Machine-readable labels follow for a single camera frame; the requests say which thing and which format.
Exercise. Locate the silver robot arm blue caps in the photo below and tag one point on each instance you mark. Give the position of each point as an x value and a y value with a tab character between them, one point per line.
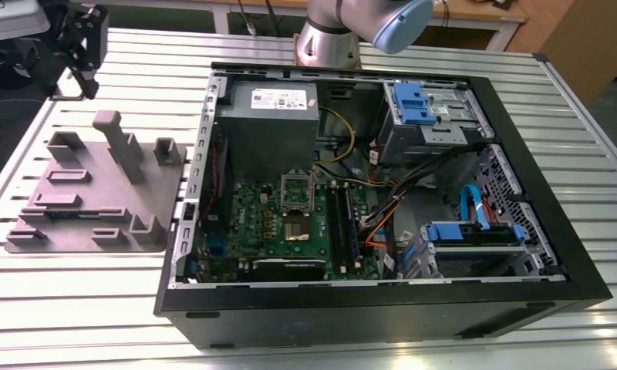
324	46

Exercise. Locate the grey parts rack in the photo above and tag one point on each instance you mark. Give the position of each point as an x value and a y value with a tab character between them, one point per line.
108	185

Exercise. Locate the grey power supply unit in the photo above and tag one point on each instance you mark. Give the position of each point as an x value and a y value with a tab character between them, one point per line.
267	142

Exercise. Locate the green RAM stick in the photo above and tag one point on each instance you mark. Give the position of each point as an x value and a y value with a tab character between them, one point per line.
75	216

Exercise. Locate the green motherboard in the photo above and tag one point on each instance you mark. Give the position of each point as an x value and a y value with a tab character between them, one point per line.
252	208

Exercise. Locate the blue VGA port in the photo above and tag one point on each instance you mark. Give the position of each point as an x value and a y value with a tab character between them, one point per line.
217	246

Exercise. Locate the blue plastic drive latch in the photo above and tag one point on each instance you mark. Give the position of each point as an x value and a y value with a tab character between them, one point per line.
413	104

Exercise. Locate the black RAM slot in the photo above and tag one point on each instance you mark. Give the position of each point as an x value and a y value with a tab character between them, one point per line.
333	227

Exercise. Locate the grey metal drive cage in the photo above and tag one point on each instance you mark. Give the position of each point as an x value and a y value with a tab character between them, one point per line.
421	144

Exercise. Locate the black RAM stick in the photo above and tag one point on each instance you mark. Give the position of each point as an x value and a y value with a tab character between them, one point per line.
352	227

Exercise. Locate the black graphics card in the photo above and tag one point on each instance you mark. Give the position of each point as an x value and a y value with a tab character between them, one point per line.
288	270

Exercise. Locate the hard disk in blue carrier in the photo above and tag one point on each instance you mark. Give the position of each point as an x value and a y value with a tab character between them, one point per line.
444	233

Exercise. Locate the black PC case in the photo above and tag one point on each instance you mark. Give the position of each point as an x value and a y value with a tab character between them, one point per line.
339	320

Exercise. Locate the black table corner cap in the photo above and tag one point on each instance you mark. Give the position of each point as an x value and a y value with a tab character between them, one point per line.
541	58

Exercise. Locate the grey metal disk bay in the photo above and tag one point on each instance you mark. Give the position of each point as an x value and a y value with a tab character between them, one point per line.
480	249

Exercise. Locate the wooden cabinet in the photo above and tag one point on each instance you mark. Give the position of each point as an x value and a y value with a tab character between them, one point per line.
587	38

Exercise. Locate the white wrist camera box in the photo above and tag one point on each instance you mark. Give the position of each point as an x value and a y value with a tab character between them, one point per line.
9	19

